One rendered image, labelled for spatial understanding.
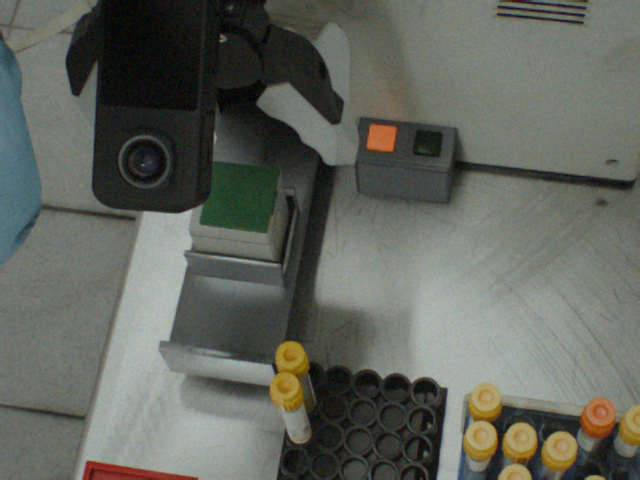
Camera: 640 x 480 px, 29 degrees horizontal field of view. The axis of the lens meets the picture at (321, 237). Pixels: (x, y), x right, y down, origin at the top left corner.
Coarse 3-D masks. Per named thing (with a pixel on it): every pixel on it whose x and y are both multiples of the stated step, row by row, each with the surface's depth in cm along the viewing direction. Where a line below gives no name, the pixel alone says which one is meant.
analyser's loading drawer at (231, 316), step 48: (240, 96) 79; (240, 144) 77; (288, 144) 77; (288, 192) 72; (288, 240) 73; (192, 288) 74; (240, 288) 73; (288, 288) 73; (192, 336) 72; (240, 336) 72
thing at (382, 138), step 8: (376, 128) 76; (384, 128) 76; (392, 128) 75; (376, 136) 75; (384, 136) 75; (392, 136) 75; (368, 144) 75; (376, 144) 75; (384, 144) 75; (392, 144) 75
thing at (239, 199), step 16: (224, 176) 69; (240, 176) 69; (256, 176) 69; (272, 176) 69; (224, 192) 69; (240, 192) 68; (256, 192) 68; (272, 192) 68; (208, 208) 68; (224, 208) 68; (240, 208) 68; (256, 208) 68; (272, 208) 68; (208, 224) 68; (224, 224) 68; (240, 224) 68; (256, 224) 68
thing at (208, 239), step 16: (192, 224) 69; (272, 224) 69; (192, 240) 70; (208, 240) 70; (224, 240) 69; (240, 240) 69; (256, 240) 69; (272, 240) 70; (240, 256) 71; (256, 256) 71; (272, 256) 70
